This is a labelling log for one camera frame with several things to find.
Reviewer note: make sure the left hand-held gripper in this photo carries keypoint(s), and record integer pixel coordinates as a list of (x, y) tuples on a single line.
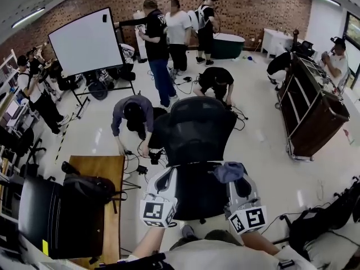
[(173, 187)]

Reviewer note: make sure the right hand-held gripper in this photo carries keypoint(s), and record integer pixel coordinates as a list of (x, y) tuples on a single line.
[(253, 218)]

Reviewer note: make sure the blue-grey cloth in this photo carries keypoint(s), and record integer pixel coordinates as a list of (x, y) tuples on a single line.
[(229, 171)]

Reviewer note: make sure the black mesh chair backrest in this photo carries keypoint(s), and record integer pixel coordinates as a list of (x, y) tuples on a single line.
[(194, 134)]

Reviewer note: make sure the person's left forearm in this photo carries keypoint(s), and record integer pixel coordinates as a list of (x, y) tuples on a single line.
[(152, 240)]

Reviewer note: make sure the person's right forearm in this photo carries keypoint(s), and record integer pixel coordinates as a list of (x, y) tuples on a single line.
[(258, 240)]

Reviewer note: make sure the black office chair seat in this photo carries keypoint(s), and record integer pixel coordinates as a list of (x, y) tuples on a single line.
[(202, 193)]

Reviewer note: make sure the black battery pack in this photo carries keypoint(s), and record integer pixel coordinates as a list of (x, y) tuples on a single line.
[(153, 158)]

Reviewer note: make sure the black power adapter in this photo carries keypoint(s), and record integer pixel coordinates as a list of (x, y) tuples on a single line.
[(142, 170)]

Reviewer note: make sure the person's olive trousers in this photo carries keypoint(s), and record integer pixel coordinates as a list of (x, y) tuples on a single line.
[(222, 235)]

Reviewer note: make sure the black chair base caster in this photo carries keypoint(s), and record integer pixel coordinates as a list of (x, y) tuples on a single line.
[(202, 221)]

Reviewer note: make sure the person's grey left shoe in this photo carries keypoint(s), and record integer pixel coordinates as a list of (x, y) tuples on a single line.
[(188, 231)]

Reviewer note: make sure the person's beige shirt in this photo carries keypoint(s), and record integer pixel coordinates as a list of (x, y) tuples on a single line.
[(219, 256)]

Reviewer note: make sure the black equipment backpack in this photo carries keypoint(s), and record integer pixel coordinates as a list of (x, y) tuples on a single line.
[(306, 229)]

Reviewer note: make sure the brown wooden desk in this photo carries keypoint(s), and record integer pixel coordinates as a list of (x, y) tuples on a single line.
[(95, 164)]

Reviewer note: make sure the black equipment rig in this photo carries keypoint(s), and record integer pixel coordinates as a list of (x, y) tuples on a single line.
[(348, 207)]

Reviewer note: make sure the black bottle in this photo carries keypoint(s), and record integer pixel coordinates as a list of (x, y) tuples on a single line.
[(69, 167)]

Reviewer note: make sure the brown housekeeping cart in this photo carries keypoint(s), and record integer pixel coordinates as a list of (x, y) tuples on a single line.
[(315, 128)]

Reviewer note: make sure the black cabinet box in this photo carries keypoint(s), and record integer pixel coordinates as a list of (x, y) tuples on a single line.
[(62, 221)]

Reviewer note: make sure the black rubber wheel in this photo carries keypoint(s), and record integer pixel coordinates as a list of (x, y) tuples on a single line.
[(99, 94)]

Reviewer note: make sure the dark green bathtub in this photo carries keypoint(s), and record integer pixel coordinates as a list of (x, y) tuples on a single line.
[(227, 48)]

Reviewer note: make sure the black swivel chair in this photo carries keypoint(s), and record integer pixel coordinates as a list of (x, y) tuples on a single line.
[(25, 142)]

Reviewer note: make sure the whiteboard on black stand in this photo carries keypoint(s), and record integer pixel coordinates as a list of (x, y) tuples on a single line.
[(84, 41)]

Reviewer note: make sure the white cabinet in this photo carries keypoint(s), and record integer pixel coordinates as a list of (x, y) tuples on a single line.
[(271, 41)]

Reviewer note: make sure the dark framed window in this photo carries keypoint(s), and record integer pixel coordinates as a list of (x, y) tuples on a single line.
[(354, 29)]

